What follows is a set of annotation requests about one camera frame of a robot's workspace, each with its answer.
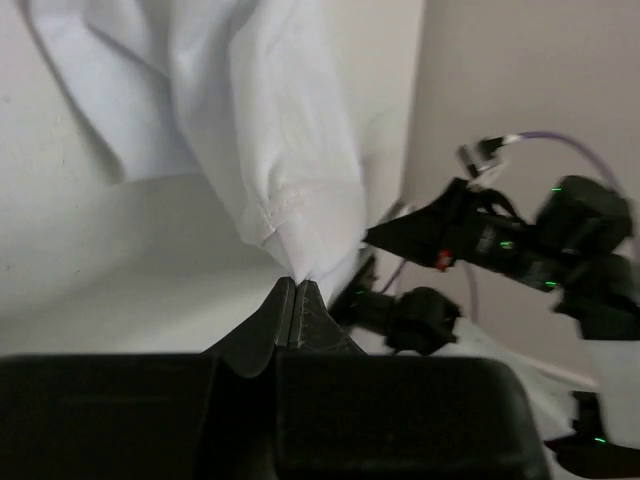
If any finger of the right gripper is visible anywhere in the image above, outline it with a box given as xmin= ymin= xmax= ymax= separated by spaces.
xmin=329 ymin=254 xmax=460 ymax=355

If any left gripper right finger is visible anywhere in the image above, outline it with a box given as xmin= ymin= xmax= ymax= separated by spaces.
xmin=273 ymin=282 xmax=550 ymax=479

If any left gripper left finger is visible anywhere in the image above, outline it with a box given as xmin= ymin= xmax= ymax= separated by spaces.
xmin=1 ymin=278 xmax=296 ymax=479

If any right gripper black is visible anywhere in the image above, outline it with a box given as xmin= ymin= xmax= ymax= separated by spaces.
xmin=364 ymin=175 xmax=633 ymax=340

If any white fabric skirt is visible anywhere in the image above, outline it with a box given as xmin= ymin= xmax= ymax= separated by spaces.
xmin=26 ymin=1 xmax=366 ymax=301

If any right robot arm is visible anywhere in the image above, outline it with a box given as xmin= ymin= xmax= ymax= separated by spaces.
xmin=332 ymin=175 xmax=639 ymax=479

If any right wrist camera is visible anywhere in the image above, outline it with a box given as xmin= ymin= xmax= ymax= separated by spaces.
xmin=456 ymin=136 xmax=508 ymax=180

